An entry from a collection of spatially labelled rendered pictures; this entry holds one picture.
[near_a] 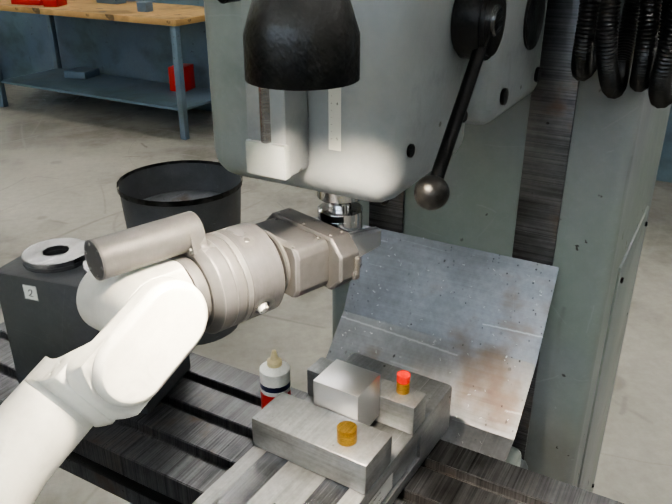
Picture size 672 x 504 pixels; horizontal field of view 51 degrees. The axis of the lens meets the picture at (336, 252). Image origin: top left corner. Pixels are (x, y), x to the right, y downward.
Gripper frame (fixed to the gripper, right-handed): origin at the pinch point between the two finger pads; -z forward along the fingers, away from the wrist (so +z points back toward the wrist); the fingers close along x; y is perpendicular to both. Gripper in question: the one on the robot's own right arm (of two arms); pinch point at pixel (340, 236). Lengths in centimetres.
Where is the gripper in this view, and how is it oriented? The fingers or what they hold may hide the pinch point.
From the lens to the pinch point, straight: 74.7
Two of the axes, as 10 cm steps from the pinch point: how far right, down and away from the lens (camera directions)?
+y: -0.1, 9.1, 4.2
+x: -6.8, -3.1, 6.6
